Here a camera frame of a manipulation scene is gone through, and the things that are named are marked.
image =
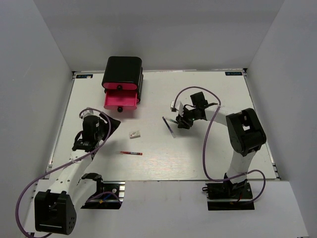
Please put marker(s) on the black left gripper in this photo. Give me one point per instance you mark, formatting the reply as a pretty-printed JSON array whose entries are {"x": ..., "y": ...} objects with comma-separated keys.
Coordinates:
[{"x": 114, "y": 124}]

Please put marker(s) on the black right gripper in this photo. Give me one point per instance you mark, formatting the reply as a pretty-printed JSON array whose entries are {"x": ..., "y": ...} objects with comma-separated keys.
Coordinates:
[{"x": 184, "y": 122}]

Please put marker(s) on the green ink pen refill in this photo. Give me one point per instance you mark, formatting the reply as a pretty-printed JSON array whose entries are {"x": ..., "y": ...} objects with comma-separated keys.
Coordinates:
[{"x": 171, "y": 120}]

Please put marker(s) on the purple ink pen refill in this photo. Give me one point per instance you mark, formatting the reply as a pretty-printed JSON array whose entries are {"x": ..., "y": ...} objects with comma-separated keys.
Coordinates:
[{"x": 168, "y": 127}]

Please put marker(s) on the pink drawer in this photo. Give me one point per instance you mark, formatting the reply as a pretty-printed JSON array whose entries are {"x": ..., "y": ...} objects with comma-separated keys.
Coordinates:
[
  {"x": 119, "y": 86},
  {"x": 125, "y": 100}
]

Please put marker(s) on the red ink pen refill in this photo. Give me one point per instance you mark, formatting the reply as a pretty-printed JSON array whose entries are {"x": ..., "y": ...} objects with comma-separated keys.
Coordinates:
[{"x": 131, "y": 153}]

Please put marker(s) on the pink top drawer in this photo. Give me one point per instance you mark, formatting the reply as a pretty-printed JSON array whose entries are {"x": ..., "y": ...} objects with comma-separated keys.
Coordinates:
[{"x": 119, "y": 86}]

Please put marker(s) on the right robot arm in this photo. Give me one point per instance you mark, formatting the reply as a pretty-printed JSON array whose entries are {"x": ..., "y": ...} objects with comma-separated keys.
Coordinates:
[{"x": 246, "y": 136}]

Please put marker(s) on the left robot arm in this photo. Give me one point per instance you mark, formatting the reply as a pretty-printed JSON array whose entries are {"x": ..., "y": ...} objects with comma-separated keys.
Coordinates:
[{"x": 55, "y": 209}]

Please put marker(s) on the white staples box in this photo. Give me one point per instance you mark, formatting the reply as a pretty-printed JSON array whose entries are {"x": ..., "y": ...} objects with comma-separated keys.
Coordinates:
[{"x": 134, "y": 134}]

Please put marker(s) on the black drawer cabinet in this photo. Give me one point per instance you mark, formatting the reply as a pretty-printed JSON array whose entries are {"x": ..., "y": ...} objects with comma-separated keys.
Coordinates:
[{"x": 125, "y": 69}]

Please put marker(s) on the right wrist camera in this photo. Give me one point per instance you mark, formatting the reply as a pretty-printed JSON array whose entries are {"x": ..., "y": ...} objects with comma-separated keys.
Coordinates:
[{"x": 177, "y": 107}]

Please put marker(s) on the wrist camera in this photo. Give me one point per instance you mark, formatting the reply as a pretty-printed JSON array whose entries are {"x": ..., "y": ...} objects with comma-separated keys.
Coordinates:
[
  {"x": 86, "y": 112},
  {"x": 177, "y": 107}
]

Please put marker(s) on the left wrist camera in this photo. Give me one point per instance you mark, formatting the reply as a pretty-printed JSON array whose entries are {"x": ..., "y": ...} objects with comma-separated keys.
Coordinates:
[{"x": 86, "y": 112}]

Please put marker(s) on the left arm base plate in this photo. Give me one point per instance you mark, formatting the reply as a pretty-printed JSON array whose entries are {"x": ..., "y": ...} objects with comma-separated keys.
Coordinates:
[{"x": 109, "y": 196}]

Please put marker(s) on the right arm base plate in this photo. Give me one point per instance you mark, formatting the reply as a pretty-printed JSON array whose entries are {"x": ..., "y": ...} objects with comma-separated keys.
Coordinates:
[{"x": 230, "y": 198}]

